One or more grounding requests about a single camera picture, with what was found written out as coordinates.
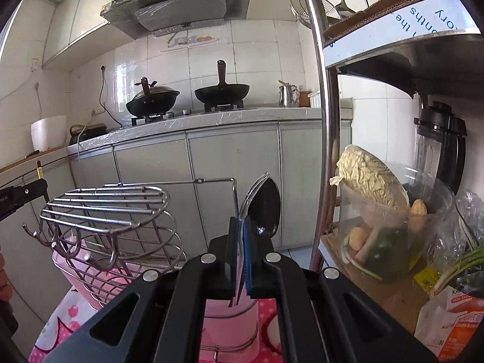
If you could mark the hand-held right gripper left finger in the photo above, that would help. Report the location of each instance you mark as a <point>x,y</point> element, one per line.
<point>235,245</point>

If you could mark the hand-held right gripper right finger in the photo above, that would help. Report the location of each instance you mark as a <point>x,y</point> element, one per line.
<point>247,257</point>

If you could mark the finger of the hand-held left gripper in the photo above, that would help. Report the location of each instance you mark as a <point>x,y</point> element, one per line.
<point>26,196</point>

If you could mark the dark chopstick with gold band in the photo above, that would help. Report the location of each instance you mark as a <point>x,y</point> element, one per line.
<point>39,170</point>

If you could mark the black spoon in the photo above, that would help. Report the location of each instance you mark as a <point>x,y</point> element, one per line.
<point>266,208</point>

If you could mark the round pink plastic cup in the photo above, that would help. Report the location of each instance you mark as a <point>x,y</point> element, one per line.
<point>227,325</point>

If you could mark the grey base cabinets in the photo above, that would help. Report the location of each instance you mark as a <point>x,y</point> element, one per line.
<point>227,181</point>

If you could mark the white rice cooker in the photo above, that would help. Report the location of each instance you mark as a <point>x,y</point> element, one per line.
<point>49,132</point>

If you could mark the potato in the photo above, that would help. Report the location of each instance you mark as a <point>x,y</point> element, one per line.
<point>358,239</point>
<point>418,208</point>

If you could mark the pink polka dot cloth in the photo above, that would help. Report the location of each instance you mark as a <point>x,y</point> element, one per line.
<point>68,321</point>

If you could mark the black gas stove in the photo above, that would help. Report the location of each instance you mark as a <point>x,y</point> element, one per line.
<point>223,106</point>

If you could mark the dark green vegetable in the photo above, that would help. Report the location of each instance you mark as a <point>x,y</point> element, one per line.
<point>389,253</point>

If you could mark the napa cabbage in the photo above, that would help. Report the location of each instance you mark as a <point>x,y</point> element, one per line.
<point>366,177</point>

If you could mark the metal kettle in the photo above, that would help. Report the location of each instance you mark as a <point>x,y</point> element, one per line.
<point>288,96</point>

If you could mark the black wok with lid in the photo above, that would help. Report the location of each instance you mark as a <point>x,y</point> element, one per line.
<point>155,100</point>

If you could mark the brown jar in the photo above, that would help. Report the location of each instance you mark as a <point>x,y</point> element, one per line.
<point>305,99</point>

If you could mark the white rectangular container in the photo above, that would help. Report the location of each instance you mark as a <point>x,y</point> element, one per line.
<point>314,99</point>

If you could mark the metal shelf rack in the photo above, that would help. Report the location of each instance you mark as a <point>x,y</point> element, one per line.
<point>321,83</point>

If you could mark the clear plastic container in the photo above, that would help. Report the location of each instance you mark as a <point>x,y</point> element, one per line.
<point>435,204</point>

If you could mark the green onions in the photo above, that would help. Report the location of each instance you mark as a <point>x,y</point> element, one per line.
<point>465,264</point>

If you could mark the orange and white packet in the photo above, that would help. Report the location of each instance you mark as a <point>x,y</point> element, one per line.
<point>453,329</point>

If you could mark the clear plastic bag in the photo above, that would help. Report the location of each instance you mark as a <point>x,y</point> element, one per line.
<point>469,219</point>

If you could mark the grey range hood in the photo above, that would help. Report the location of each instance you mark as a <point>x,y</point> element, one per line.
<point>170,3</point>

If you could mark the cardboard shelf liner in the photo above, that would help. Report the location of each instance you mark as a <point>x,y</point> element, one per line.
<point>397,26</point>

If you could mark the white wall cabinets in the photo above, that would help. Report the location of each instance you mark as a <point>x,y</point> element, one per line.
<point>87,19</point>

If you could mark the clear wall shelf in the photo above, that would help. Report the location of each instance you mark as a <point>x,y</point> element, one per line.
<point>189,41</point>

